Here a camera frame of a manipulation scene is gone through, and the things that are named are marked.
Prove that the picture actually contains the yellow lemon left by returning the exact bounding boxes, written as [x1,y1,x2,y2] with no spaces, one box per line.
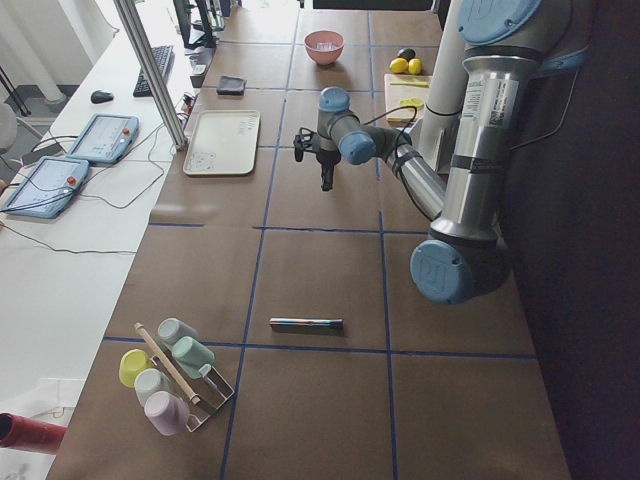
[389,57,409,74]

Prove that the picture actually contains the pink cup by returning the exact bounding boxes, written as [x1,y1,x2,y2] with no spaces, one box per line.
[144,391,190,436]

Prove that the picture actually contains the lemon slices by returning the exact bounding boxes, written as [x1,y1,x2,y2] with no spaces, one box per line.
[399,97,424,109]

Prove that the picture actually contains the yellow cup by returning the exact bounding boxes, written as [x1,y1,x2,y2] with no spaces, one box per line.
[118,349,152,388]

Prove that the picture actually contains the steel muddler black tip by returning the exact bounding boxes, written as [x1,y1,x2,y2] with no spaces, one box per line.
[269,317,344,331]

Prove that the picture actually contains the cream bear tray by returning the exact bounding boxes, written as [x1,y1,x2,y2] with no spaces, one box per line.
[183,110,260,177]

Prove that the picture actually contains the yellow lemon right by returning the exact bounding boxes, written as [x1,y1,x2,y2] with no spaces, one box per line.
[407,58,423,75]

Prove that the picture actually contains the grey cup upper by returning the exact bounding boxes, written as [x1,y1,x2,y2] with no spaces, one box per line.
[157,317,199,348]

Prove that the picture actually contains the dark grey cloth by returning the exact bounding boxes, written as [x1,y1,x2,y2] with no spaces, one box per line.
[216,75,246,96]

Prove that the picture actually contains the far teach pendant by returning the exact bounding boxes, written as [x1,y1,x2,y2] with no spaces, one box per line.
[67,114,139,164]

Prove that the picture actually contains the yellow lemon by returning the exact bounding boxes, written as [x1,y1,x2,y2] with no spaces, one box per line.
[389,57,409,74]
[407,58,423,75]

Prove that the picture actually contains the white cup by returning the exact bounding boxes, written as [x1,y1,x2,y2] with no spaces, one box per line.
[134,368,174,407]

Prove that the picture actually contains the green lime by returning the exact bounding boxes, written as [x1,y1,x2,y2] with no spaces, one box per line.
[397,48,416,61]

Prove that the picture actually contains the aluminium frame post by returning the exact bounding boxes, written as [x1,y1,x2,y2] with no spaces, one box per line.
[114,0,188,151]

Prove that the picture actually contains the metal cup rack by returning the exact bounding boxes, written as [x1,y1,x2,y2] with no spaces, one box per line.
[151,349,235,433]

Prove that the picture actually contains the red cylinder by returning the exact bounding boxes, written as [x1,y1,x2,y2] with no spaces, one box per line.
[1,413,67,454]

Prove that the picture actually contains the yellow plastic knife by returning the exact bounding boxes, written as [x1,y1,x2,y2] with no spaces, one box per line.
[389,80,430,88]

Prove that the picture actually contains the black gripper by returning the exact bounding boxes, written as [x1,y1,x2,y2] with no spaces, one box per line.
[293,127,341,191]

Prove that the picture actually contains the near teach pendant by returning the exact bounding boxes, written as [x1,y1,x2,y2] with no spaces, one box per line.
[1,156,90,219]

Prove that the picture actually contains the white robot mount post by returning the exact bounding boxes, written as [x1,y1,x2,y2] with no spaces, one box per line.
[411,0,468,174]

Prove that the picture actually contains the wooden rack rod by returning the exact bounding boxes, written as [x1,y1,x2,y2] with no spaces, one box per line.
[134,322,201,405]

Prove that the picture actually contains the pile of ice cubes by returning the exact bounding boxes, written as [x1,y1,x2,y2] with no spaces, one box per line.
[315,42,337,51]

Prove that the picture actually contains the black keyboard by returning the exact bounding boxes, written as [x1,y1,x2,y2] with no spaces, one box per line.
[132,44,176,98]

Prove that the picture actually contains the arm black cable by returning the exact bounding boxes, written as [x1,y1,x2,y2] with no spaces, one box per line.
[359,102,426,146]

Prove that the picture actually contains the pink bowl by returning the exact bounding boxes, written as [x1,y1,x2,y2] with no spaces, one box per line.
[304,30,344,66]

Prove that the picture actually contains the teach pendant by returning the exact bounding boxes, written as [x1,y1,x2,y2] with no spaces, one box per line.
[67,114,139,164]
[1,156,90,219]

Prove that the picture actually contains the black monitor stand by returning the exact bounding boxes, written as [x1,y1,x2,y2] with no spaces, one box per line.
[173,0,225,50]

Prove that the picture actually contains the mint green cup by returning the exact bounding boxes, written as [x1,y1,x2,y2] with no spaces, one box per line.
[171,336,215,379]

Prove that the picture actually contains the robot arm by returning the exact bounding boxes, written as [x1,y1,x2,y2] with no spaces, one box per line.
[293,1,595,304]

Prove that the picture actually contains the wooden cutting board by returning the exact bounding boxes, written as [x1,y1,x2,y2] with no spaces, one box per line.
[384,73,431,125]

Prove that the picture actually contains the black computer mouse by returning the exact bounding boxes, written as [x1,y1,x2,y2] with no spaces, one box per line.
[90,90,114,104]

